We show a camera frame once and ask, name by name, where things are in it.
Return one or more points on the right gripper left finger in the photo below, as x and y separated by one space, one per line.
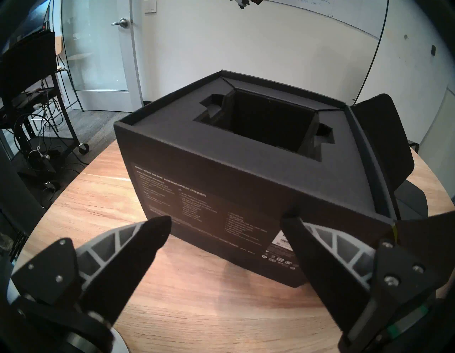
121 263

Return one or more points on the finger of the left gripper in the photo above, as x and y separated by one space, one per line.
256 1
241 3

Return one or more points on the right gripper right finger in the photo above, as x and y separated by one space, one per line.
327 270

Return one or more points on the black cardboard box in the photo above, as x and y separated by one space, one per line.
213 170

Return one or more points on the white label green dot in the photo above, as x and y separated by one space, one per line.
283 239

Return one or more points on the wooden seat metal chair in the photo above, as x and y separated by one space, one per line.
65 78

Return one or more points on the black equipment cart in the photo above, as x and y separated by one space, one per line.
28 71

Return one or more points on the wall whiteboard with writing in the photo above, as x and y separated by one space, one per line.
337 10

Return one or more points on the white wall switch plate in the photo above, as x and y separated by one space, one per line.
150 6

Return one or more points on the glass door with metal frame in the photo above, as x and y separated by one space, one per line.
99 53

